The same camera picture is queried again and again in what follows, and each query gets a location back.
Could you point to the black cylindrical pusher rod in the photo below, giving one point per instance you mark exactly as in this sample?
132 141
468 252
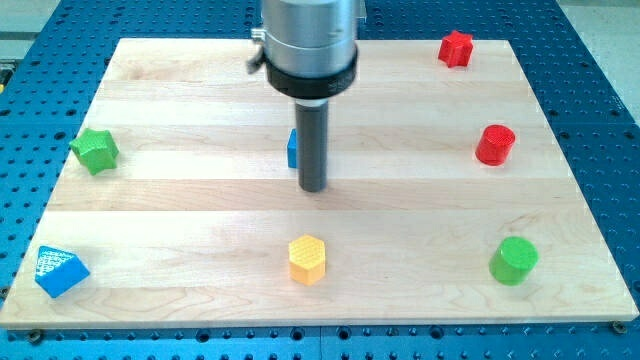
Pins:
311 138

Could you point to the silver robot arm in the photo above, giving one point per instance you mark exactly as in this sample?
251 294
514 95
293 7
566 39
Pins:
308 50

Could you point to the blue cube block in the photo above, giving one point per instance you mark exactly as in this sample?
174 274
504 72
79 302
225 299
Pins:
291 149

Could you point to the red star block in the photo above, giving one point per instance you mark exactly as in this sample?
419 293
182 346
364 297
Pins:
456 49

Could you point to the green star block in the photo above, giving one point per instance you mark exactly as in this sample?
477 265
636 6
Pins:
96 150

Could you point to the yellow hexagon block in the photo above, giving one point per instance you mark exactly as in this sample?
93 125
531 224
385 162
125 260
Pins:
307 259

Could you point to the wooden board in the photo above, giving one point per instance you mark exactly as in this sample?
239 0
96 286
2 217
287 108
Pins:
192 227

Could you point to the red cylinder block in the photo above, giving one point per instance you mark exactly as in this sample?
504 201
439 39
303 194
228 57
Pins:
495 145

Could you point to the green cylinder block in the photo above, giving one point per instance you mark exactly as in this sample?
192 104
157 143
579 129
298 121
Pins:
513 260

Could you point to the blue triangle block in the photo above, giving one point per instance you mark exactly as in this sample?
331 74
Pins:
57 271

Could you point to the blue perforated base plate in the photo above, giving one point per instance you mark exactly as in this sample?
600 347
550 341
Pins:
52 87

